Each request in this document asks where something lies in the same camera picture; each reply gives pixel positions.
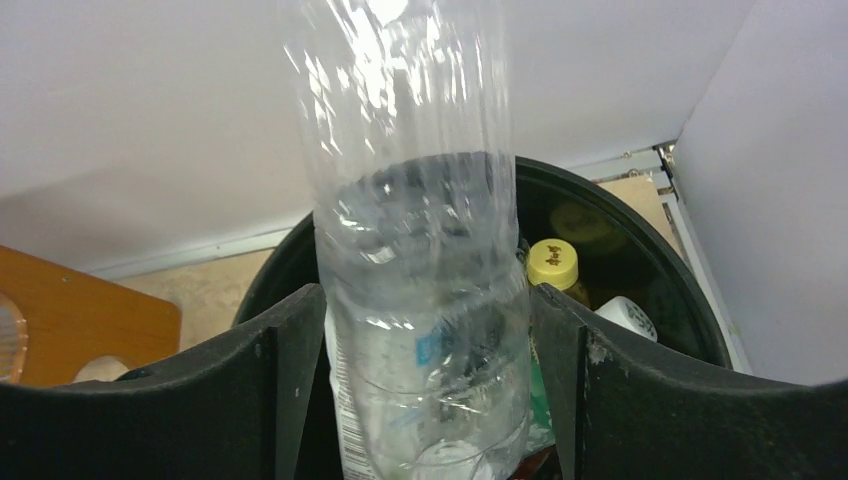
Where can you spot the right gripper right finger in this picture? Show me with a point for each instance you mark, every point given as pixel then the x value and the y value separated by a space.
pixel 625 407

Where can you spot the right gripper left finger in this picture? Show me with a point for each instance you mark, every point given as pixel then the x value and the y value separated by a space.
pixel 243 405

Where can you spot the black ribbed waste bin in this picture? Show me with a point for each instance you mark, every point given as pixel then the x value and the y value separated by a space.
pixel 619 253

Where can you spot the yellow honey pomelo bottle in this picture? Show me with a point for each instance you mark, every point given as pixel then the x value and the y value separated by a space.
pixel 555 262

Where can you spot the clear unlabelled bottle white cap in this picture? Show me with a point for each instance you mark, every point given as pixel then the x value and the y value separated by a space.
pixel 405 120

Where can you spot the light green label bottle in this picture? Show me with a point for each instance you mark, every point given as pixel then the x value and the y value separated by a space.
pixel 541 434

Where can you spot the gold and red drink bottle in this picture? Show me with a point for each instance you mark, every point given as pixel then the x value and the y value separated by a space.
pixel 627 314

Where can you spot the white label clear bottle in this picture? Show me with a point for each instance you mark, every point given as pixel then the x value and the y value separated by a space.
pixel 356 463

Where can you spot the wooden three-tier shelf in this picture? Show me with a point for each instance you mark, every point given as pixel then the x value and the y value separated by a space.
pixel 55 321

